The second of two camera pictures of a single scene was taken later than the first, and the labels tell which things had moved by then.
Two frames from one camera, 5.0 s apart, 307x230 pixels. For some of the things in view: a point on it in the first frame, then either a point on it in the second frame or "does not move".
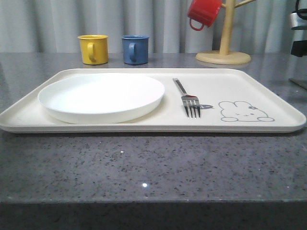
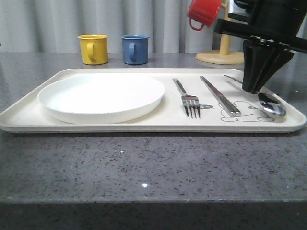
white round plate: (100, 97) does not move
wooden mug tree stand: (224, 56) does not move
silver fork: (191, 103) does not move
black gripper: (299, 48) to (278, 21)
